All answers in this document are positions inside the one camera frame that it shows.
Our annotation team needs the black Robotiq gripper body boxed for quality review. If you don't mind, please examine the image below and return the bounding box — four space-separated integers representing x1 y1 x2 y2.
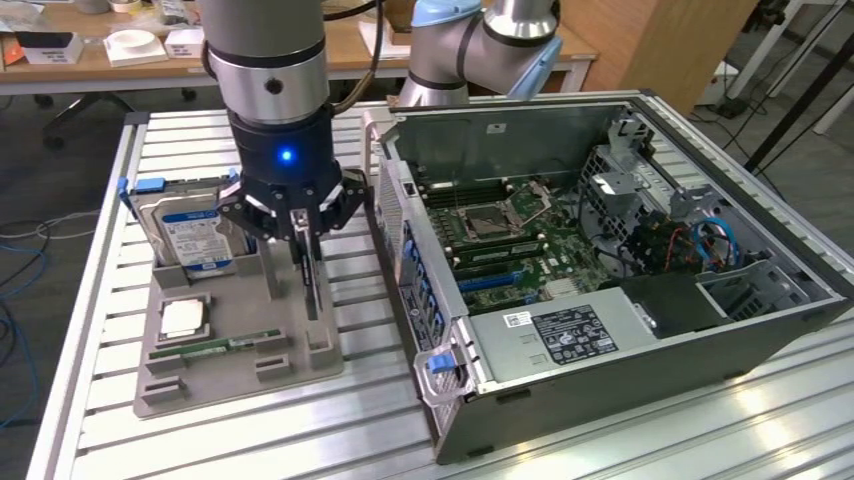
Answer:
225 104 349 242

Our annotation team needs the Nvidia graphics card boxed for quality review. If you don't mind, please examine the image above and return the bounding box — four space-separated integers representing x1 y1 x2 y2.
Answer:
289 207 326 322

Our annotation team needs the hard disk with blue carrier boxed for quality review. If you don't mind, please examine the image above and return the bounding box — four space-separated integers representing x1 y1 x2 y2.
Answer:
117 167 258 274

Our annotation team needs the grey plastic parts rack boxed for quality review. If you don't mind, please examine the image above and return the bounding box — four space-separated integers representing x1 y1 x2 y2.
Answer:
132 204 348 419

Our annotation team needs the CPU socket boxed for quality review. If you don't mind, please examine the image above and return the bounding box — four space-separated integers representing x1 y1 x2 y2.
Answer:
463 204 512 239

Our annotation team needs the silver CPU chip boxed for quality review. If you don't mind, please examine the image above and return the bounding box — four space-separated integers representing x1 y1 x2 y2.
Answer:
158 298 205 337

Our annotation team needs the blue expansion slot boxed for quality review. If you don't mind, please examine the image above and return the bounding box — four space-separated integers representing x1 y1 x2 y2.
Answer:
457 269 528 295

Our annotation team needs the green RAM stick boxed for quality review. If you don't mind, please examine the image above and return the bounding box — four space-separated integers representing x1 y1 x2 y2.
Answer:
146 327 282 360

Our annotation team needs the white paper stack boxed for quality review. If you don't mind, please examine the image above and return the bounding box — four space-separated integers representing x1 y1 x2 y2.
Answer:
358 19 412 61

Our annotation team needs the small white box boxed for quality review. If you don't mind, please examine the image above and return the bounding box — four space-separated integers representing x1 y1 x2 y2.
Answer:
162 27 208 60

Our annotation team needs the metal socket cover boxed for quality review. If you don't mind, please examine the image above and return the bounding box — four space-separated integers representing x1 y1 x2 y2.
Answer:
509 179 559 211

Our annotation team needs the black office chair base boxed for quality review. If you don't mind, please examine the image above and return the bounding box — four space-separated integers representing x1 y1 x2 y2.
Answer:
32 87 198 149

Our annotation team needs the green motherboard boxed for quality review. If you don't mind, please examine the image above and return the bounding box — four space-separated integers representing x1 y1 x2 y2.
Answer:
418 177 621 316

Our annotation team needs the wooden desk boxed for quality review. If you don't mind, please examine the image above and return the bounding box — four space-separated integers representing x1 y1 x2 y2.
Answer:
0 0 601 109

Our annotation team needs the grey power supply unit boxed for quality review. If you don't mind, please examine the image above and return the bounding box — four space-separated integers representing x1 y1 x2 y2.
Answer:
465 292 661 386

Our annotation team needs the grey metal disk bay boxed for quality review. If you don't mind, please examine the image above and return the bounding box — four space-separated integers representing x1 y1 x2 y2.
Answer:
576 144 675 241

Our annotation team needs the white box with black top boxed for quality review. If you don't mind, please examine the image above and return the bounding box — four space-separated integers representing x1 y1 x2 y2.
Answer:
13 30 85 65

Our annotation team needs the open dark grey PC case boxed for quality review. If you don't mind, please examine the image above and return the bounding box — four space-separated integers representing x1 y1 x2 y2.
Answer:
362 88 854 466

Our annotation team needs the wooden cabinet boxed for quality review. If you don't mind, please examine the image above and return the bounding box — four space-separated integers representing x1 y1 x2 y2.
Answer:
563 0 761 109

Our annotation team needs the perforated metal disk bay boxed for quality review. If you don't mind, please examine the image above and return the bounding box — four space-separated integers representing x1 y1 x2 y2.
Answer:
692 259 819 324

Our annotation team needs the black stand pole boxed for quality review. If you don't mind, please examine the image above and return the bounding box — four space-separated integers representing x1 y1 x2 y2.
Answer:
743 44 854 171

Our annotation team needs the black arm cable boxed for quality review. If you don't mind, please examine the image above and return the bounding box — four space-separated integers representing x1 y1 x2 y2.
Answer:
322 0 389 115

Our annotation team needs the white floor cable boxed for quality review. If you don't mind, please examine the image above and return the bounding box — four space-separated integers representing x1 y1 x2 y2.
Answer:
0 209 101 241

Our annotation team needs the white holder with tape ring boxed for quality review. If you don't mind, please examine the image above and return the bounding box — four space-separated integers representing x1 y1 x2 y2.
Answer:
102 28 169 69

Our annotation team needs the blue floor cable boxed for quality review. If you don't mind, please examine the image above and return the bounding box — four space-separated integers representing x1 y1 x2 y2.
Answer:
0 244 52 431

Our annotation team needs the red wire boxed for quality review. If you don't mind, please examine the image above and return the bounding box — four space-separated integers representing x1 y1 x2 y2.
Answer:
665 227 701 271

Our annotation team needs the blue wire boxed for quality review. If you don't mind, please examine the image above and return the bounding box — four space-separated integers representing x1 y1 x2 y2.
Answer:
689 217 745 274

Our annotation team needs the white table frame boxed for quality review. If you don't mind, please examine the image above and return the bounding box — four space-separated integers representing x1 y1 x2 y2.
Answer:
692 0 854 136

